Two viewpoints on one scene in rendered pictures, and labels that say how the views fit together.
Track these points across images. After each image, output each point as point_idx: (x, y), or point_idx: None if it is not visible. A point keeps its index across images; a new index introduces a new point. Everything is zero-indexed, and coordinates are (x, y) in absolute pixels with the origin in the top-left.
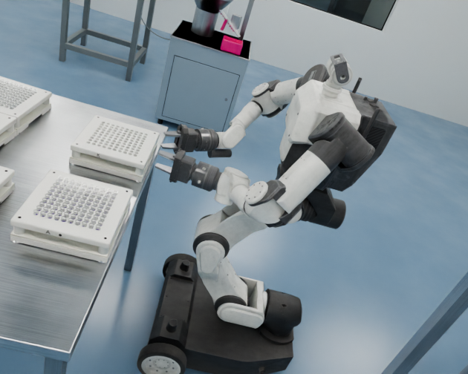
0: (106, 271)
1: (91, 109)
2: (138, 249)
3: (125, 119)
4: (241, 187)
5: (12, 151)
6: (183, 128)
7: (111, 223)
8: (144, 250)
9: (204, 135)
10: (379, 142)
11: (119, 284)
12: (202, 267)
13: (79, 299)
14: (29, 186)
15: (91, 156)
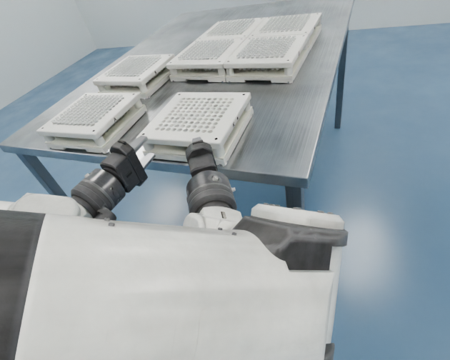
0: (46, 152)
1: (313, 103)
2: (338, 331)
3: (302, 131)
4: (1, 203)
5: (199, 86)
6: (189, 145)
7: (56, 128)
8: (338, 340)
9: (192, 182)
10: None
11: None
12: None
13: (28, 142)
14: (151, 103)
15: None
